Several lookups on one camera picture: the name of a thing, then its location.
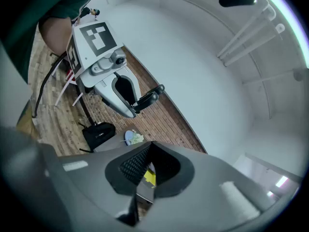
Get white frame chair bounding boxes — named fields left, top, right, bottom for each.
left=51, top=57, right=84, bottom=107

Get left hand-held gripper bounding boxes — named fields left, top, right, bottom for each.
left=65, top=20, right=142, bottom=119

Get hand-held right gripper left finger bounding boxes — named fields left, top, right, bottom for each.
left=40, top=141, right=153, bottom=232

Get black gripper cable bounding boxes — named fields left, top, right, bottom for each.
left=32, top=52, right=68, bottom=118

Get white wall pipe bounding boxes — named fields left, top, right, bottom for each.
left=224, top=23, right=286, bottom=67
left=219, top=17, right=277, bottom=61
left=216, top=3, right=277, bottom=58

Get light blue plate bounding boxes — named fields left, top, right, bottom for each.
left=124, top=129, right=145, bottom=146

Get grey wall conduit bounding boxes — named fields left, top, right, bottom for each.
left=242, top=67, right=309, bottom=86

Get person's olive trousers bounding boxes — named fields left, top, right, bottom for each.
left=15, top=110, right=41, bottom=142

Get person's left forearm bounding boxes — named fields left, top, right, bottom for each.
left=38, top=15, right=74, bottom=56

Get dark green printed t-shirt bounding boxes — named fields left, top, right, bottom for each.
left=0, top=0, right=117, bottom=125

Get ceiling light tube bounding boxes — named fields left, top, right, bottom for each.
left=276, top=175, right=289, bottom=188

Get yellow fabric bag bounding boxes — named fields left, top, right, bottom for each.
left=143, top=169, right=157, bottom=188

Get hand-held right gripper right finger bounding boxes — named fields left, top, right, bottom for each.
left=139, top=141, right=278, bottom=232

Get black backpack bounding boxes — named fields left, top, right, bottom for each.
left=78, top=121, right=117, bottom=154

